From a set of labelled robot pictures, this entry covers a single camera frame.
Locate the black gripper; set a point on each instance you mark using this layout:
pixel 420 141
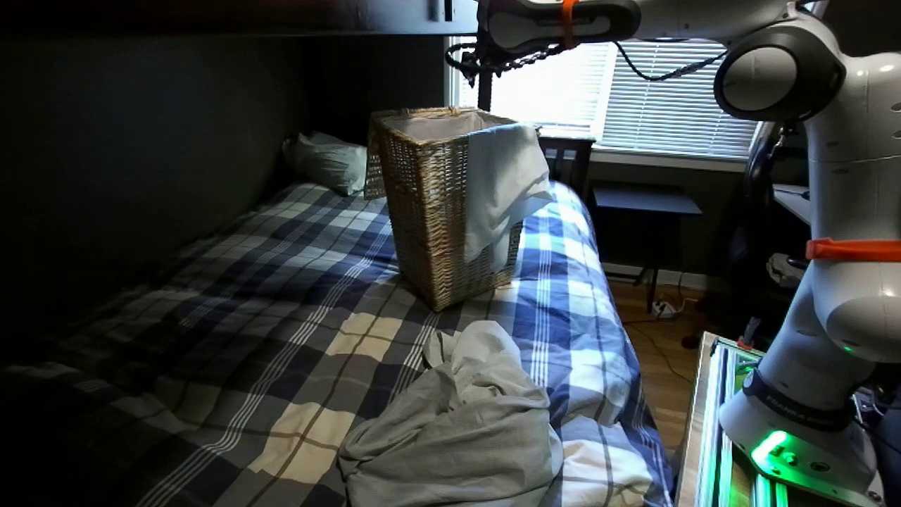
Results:
pixel 475 58

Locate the white cloth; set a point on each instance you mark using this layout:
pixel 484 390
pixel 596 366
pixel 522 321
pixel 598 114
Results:
pixel 503 199

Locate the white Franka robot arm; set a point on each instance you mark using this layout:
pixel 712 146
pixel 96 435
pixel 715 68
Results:
pixel 846 186

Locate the wicker laundry basket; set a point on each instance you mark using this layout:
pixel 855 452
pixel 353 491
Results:
pixel 424 215

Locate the crumpled grey cloth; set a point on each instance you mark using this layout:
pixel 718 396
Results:
pixel 459 422

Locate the small grey-white pillow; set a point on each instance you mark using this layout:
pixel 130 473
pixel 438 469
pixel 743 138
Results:
pixel 328 161

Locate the white window blinds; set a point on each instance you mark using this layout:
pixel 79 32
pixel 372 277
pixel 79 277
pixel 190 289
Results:
pixel 677 114

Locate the small dark side table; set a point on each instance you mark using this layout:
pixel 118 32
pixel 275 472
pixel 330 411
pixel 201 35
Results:
pixel 648 199

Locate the small white floor item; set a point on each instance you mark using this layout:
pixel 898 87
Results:
pixel 666 307

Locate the white shelf board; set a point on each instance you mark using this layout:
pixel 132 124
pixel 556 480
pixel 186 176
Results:
pixel 788 201

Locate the blue plaid bedspread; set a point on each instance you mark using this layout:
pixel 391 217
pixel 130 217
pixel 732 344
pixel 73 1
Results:
pixel 235 327

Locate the metal robot mounting platform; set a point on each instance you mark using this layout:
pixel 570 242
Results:
pixel 718 422

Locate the dark bunk bed frame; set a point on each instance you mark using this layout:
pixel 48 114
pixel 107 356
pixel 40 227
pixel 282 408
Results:
pixel 235 15

